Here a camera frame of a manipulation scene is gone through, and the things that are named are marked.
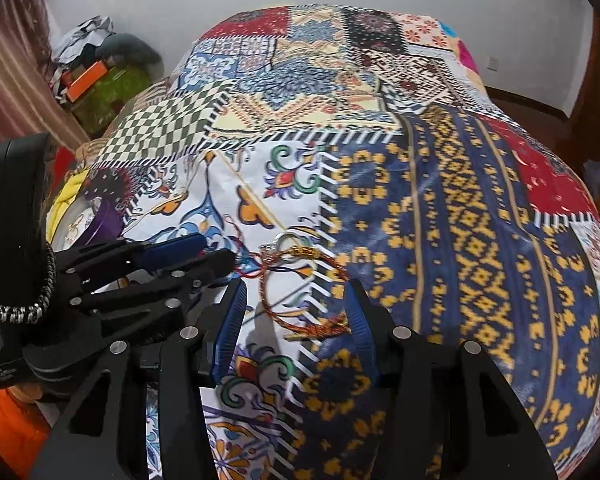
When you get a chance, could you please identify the orange braided bracelet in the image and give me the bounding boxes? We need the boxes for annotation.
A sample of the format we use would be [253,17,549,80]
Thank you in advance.
[258,244,352,342]

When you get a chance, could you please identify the red string bracelet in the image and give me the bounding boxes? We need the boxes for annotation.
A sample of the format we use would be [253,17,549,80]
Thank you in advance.
[222,213,272,281]

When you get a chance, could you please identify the purple heart-shaped jewelry box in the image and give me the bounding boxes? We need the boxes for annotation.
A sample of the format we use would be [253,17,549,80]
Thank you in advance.
[50,196,123,252]

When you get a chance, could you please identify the red and white box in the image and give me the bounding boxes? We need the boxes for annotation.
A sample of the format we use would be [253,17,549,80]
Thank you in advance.
[52,146,76,188]

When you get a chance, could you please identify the yellow fleece blanket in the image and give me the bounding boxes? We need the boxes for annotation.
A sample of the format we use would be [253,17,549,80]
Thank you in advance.
[45,169,88,243]

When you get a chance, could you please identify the striped brown curtain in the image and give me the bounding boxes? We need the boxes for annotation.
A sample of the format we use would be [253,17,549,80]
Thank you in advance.
[0,0,88,151]

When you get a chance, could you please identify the green patterned covered stand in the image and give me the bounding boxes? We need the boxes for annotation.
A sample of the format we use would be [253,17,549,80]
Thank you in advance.
[69,65,151,140]

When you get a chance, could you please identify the orange shoe box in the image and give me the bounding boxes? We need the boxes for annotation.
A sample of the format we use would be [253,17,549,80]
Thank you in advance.
[66,61,108,103]

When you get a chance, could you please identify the pile of grey clothes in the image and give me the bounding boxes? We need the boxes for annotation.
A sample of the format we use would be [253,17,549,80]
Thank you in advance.
[50,15,163,74]

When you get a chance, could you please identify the colourful patchwork bedspread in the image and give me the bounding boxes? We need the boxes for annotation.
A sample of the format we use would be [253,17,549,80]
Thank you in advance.
[76,4,600,479]

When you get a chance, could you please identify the wooden door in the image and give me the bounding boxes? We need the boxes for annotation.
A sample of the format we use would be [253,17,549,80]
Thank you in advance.
[567,12,600,167]

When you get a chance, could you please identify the black white braided cord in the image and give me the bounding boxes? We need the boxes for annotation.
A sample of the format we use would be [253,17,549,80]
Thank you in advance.
[0,244,57,325]

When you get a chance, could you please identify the white wall socket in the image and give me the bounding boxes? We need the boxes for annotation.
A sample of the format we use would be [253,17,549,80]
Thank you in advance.
[486,56,498,72]

